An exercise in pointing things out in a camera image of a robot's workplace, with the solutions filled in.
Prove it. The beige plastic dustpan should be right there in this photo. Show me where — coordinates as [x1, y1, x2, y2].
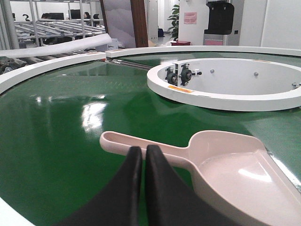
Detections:
[99, 130, 301, 226]

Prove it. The left green bearing block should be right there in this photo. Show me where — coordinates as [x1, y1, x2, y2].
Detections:
[165, 67, 178, 86]

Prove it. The white inner conveyor ring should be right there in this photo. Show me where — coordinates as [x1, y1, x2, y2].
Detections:
[146, 57, 301, 112]

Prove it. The right green bearing block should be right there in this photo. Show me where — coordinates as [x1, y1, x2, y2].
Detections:
[180, 63, 202, 86]

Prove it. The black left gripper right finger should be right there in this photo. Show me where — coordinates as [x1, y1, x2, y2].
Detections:
[145, 145, 237, 226]

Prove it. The green conveyor belt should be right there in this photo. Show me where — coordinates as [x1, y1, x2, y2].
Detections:
[0, 61, 301, 226]

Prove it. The pink wall notice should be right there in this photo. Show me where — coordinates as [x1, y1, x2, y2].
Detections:
[184, 12, 197, 24]

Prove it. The brown wooden pillar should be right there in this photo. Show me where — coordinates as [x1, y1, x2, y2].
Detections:
[130, 0, 148, 48]

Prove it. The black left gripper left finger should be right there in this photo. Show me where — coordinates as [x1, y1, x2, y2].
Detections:
[56, 146, 143, 226]

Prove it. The steel roller conveyor rack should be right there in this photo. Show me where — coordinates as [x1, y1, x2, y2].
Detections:
[0, 0, 105, 49]

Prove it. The white outer conveyor rim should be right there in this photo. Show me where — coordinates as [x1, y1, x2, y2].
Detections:
[0, 46, 301, 94]

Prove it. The black wall-mounted machine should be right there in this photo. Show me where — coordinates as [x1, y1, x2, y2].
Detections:
[204, 0, 235, 35]

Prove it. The green bearing block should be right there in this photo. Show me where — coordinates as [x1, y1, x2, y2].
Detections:
[180, 63, 202, 86]
[165, 67, 178, 86]

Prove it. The red bin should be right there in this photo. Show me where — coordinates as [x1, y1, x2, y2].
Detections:
[171, 40, 191, 46]

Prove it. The green potted plant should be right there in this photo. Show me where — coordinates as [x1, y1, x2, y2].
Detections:
[167, 4, 180, 41]

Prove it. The white foam tube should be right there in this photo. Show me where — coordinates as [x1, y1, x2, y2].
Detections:
[0, 33, 112, 58]

